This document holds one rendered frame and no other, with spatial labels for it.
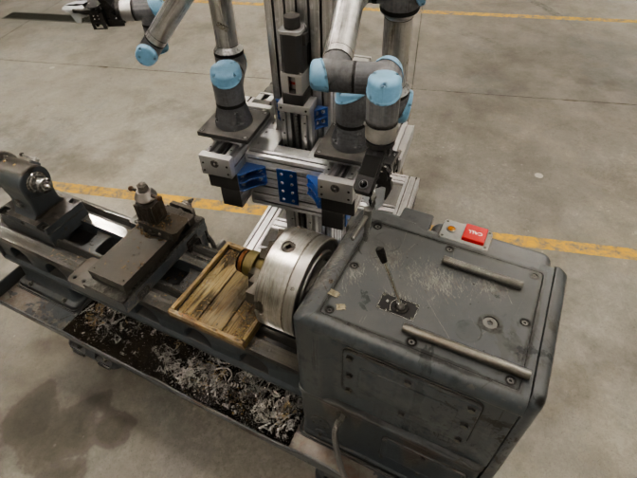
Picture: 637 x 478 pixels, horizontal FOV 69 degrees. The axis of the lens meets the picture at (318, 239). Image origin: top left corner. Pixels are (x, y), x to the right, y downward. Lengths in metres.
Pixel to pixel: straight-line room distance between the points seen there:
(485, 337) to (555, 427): 1.46
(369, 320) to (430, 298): 0.17
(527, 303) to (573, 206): 2.45
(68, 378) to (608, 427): 2.63
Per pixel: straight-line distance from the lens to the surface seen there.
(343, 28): 1.27
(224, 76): 1.85
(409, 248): 1.28
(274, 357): 1.53
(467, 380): 1.09
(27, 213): 2.20
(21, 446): 2.74
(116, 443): 2.54
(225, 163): 1.87
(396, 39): 1.53
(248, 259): 1.45
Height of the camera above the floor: 2.18
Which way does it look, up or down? 46 degrees down
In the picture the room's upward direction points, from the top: 2 degrees counter-clockwise
